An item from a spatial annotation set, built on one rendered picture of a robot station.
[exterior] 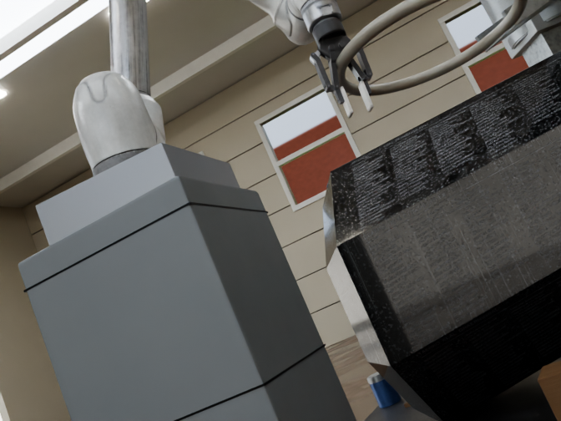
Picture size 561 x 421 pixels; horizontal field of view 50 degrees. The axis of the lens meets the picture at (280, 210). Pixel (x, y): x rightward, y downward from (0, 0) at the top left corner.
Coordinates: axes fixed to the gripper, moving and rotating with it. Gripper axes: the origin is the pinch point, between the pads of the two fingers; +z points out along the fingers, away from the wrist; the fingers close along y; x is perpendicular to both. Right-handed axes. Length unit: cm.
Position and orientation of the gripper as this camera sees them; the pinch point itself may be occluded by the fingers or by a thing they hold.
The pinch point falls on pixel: (356, 100)
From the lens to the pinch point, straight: 144.6
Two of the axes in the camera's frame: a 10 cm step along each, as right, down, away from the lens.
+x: -0.8, 2.5, 9.7
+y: 9.4, -3.0, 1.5
